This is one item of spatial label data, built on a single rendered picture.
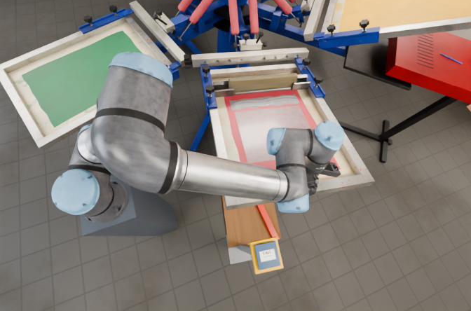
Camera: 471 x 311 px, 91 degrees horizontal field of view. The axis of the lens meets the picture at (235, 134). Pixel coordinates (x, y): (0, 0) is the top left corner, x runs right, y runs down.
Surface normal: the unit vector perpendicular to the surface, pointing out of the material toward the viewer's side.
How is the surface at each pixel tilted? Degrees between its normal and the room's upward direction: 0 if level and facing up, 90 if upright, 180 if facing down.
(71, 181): 7
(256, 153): 15
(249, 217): 0
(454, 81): 0
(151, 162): 32
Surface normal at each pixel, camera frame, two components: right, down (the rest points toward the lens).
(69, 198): 0.10, -0.28
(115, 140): 0.02, -0.02
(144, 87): 0.59, -0.31
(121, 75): -0.11, -0.40
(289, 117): 0.05, -0.62
